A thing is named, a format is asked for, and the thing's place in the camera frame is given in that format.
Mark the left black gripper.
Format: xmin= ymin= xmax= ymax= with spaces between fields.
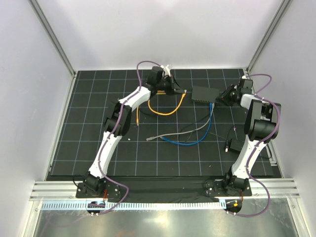
xmin=157 ymin=75 xmax=185 ymax=96

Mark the orange ethernet cable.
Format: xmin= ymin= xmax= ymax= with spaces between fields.
xmin=147 ymin=90 xmax=187 ymax=116
xmin=135 ymin=90 xmax=166 ymax=127

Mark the black network switch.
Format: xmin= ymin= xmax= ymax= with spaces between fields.
xmin=191 ymin=86 xmax=220 ymax=103

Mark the blue ethernet cable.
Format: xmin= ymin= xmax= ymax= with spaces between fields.
xmin=160 ymin=102 xmax=215 ymax=146

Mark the grey ethernet cable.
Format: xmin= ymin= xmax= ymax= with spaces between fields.
xmin=146 ymin=116 xmax=213 ymax=142

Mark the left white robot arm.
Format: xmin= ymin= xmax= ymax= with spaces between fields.
xmin=76 ymin=64 xmax=186 ymax=198

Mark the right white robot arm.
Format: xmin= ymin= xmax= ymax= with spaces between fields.
xmin=216 ymin=76 xmax=281 ymax=196

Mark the black power adapter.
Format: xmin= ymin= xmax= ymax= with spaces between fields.
xmin=225 ymin=139 xmax=244 ymax=153

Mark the black grid mat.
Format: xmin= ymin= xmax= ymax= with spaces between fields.
xmin=45 ymin=69 xmax=282 ymax=178

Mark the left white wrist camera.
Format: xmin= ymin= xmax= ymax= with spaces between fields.
xmin=160 ymin=65 xmax=172 ymax=79

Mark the right aluminium frame post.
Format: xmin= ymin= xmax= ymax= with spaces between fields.
xmin=246 ymin=0 xmax=292 ymax=73

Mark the aluminium frame post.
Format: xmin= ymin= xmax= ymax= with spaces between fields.
xmin=28 ymin=0 xmax=76 ymax=77
xmin=246 ymin=0 xmax=292 ymax=73

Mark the aluminium front rail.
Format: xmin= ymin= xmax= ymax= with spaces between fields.
xmin=29 ymin=178 xmax=300 ymax=201

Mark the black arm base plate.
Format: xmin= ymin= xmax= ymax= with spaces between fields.
xmin=76 ymin=175 xmax=252 ymax=203

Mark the left aluminium frame post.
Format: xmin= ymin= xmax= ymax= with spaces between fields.
xmin=28 ymin=0 xmax=76 ymax=77

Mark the slotted cable duct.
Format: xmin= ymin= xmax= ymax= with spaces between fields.
xmin=41 ymin=200 xmax=226 ymax=211

